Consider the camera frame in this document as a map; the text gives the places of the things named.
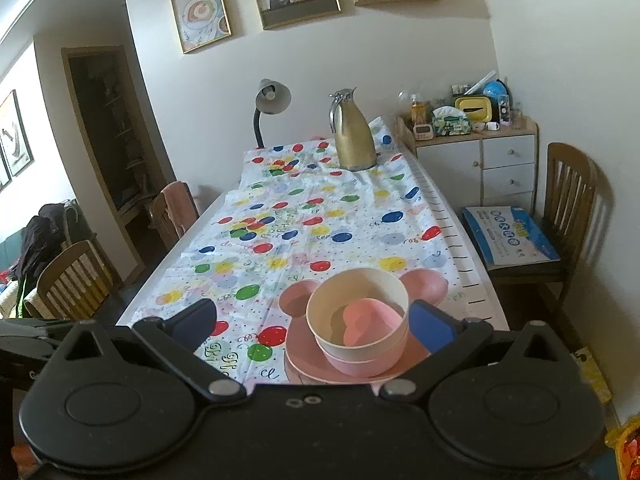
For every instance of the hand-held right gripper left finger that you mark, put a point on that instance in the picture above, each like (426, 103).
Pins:
(196, 321)

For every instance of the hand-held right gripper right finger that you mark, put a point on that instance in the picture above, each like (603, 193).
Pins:
(430, 326)

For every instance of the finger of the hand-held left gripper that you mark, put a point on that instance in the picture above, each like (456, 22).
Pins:
(30, 327)

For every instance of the pink heart-shaped dish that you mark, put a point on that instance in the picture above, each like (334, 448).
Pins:
(370, 320)

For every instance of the pink bowl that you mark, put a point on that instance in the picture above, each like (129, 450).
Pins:
(360, 367)

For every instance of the cream bowl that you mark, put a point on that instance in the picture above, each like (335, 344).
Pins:
(325, 310)

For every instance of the pink mouse-shaped plate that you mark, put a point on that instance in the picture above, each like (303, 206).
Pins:
(305, 360)

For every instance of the wooden slatted chair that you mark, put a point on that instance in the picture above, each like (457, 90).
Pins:
(70, 275)
(570, 185)

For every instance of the black jacket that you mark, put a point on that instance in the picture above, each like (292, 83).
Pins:
(40, 230)

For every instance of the pink towel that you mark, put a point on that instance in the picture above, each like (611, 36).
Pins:
(180, 205)

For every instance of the blue and white flat box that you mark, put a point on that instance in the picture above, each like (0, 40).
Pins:
(505, 235)

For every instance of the balloon print tablecloth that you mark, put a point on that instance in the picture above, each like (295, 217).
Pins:
(300, 210)

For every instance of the yellow packet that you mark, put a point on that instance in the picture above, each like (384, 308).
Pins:
(592, 375)

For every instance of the white wooden cabinet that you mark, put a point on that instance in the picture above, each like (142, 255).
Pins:
(505, 170)

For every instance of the small white timer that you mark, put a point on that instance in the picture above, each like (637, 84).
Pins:
(423, 132)

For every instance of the brown cardboard box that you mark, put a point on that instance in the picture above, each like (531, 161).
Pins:
(406, 132)

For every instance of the gold thermos jug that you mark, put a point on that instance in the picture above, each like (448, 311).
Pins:
(352, 140)

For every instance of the green tissue box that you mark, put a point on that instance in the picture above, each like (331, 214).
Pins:
(450, 125)

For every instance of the dark built-in bookshelf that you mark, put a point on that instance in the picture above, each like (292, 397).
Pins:
(115, 125)

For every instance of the yellow liquid bottle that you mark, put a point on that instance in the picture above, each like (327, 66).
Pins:
(418, 110)

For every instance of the clear glass vase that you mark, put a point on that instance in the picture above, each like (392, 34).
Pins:
(406, 102)

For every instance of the yellow box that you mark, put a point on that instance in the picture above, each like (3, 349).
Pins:
(472, 105)

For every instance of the yellow orange bag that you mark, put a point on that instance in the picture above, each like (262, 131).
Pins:
(625, 447)

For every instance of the grey desk lamp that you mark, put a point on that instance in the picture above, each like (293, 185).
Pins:
(272, 95)

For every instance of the blue globe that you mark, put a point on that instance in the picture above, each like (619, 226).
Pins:
(495, 90)

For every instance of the white paper roll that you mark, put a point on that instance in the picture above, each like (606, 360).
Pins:
(479, 82)

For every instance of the framed food picture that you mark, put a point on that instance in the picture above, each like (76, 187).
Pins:
(200, 12)

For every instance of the framed abstract wall picture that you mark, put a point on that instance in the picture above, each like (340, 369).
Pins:
(15, 135)

